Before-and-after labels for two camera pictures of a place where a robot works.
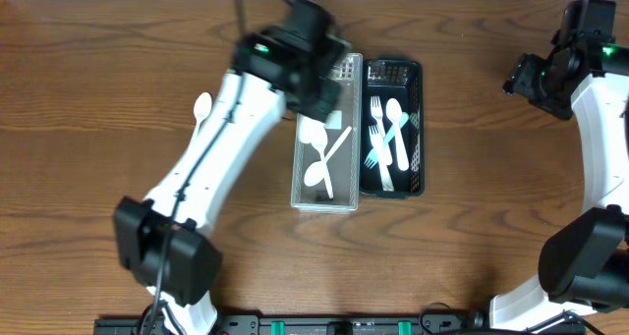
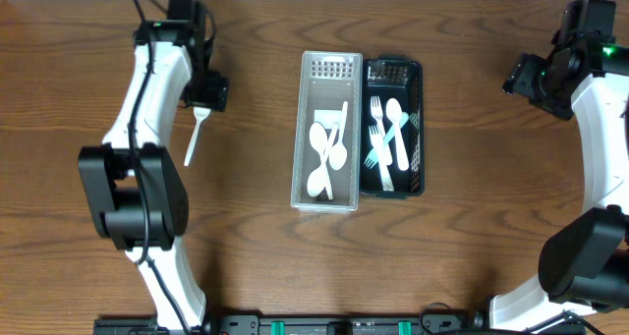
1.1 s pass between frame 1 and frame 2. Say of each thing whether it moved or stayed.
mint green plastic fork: stayed
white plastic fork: stayed
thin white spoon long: moved
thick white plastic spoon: stayed
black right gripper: stayed
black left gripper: moved
